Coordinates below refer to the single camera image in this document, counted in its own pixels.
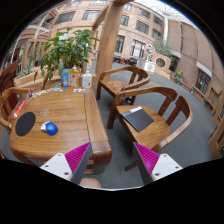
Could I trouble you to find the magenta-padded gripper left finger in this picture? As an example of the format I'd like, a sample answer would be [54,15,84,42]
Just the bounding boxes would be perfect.
[39,142,93,185]

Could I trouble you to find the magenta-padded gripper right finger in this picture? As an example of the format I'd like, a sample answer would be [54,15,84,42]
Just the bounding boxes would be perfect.
[133,142,184,185]

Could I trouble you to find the blue and white computer mouse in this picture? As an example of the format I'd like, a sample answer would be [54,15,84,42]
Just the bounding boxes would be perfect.
[40,120,59,136]

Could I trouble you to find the black round mouse pad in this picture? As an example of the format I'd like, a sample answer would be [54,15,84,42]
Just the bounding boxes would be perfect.
[14,111,37,137]

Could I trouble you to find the wooden armchair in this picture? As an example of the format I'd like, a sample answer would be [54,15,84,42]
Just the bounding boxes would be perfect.
[95,65,152,106]
[40,70,63,91]
[106,85,194,172]
[0,86,34,134]

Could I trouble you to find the black notebook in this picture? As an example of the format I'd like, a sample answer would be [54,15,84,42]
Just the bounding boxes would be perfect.
[120,106,155,134]

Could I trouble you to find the red shopping bag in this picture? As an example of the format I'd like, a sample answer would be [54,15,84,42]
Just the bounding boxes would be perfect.
[13,99,27,118]

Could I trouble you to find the blue squeeze tube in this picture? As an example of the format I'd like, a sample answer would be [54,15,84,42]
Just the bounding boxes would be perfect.
[60,71,70,90]

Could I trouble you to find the yellow liquid bottle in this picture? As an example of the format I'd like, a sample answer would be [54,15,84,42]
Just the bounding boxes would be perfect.
[70,64,81,89]

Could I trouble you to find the white pump bottle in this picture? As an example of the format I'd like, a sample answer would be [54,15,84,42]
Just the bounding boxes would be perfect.
[81,69,93,90]

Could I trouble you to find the yellow flower plant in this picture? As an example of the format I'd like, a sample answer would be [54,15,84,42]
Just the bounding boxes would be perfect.
[173,70,185,85]

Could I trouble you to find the dark red wooden lectern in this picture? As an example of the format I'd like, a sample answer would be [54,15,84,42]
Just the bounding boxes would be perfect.
[0,59,20,98]

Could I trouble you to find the white statue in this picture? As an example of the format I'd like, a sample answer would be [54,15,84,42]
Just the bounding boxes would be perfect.
[143,43,157,63]

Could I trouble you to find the green potted plant white pot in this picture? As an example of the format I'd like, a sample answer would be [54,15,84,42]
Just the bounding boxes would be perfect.
[33,28,100,88]

